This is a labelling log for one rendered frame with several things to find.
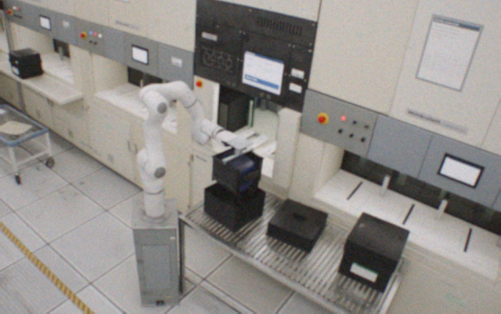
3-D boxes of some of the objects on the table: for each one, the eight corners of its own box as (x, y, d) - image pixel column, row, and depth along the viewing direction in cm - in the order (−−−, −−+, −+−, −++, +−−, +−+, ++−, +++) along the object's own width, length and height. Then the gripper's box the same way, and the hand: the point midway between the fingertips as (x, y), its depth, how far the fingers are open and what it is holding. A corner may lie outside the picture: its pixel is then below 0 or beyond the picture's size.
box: (335, 272, 207) (345, 239, 194) (352, 243, 228) (362, 211, 216) (384, 295, 195) (398, 262, 182) (397, 262, 216) (410, 230, 204)
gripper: (209, 132, 223) (232, 145, 212) (230, 124, 234) (252, 136, 223) (209, 144, 226) (230, 157, 216) (228, 135, 237) (250, 148, 227)
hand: (239, 145), depth 221 cm, fingers closed on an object, 3 cm apart
